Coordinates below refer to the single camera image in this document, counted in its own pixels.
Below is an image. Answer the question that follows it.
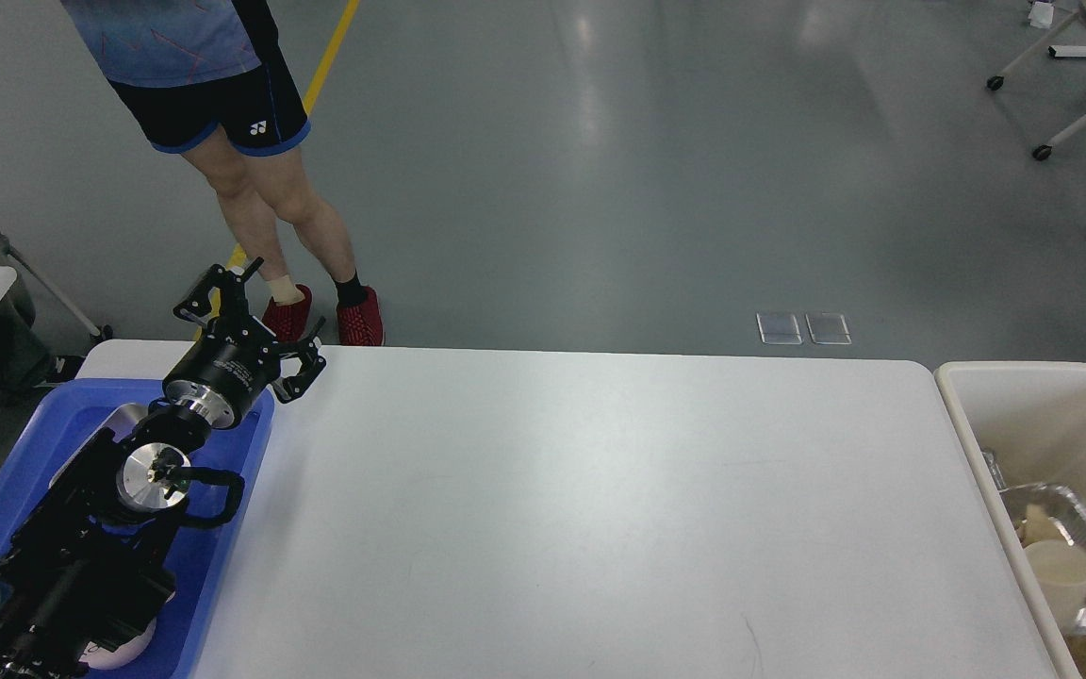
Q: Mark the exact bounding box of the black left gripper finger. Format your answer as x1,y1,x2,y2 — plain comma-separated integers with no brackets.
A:
173,257,264,331
274,317,326,404

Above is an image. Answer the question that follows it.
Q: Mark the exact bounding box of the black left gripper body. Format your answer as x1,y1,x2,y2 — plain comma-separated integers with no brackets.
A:
162,312,304,429

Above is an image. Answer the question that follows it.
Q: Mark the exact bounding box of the stainless steel rectangular container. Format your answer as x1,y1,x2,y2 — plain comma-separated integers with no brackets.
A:
47,404,186,511

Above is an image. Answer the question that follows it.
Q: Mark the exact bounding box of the pink home mug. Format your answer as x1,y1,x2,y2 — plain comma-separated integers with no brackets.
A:
79,620,156,671

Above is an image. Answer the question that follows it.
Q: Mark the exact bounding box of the white paper cup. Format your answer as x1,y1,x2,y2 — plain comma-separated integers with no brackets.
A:
1023,538,1086,633

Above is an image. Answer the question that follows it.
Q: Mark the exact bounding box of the brown paper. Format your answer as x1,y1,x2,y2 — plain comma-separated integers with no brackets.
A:
1014,503,1068,546

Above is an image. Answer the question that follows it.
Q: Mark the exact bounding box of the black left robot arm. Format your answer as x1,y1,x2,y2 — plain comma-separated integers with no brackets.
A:
0,263,326,678

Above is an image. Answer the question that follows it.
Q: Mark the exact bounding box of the blue plastic tray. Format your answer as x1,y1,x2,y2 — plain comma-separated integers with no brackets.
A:
0,378,274,678

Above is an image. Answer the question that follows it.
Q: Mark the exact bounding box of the standing person in shorts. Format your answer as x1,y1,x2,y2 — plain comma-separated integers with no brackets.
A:
63,1,387,345

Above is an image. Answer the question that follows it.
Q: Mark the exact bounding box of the left floor outlet plate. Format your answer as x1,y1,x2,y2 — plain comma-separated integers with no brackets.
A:
755,312,803,345

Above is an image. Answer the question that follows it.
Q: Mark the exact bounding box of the beige plastic bin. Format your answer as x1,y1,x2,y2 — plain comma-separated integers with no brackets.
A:
935,361,1086,678

